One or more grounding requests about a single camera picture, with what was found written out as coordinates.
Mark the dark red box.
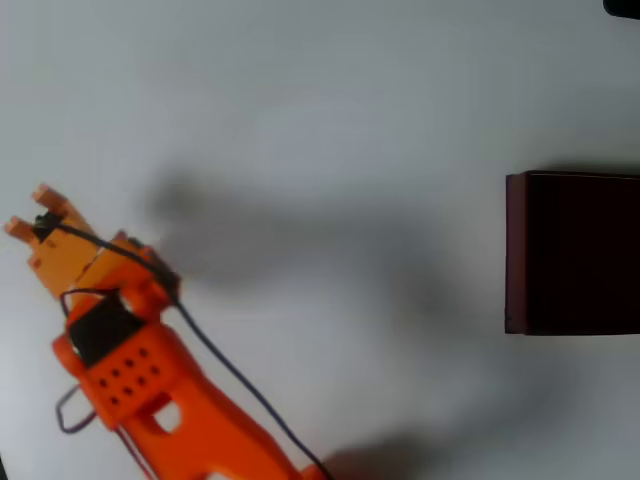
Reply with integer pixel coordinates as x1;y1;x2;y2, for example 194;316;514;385
505;170;640;337

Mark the black rounded object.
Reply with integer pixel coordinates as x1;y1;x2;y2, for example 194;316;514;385
602;0;640;21

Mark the small black camera module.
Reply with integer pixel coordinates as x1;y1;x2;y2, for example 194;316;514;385
33;211;65;245

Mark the black camera cable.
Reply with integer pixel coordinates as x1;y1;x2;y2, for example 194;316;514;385
52;222;334;480

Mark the thin dark servo wire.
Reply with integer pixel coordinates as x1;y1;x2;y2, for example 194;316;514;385
54;384;157;480

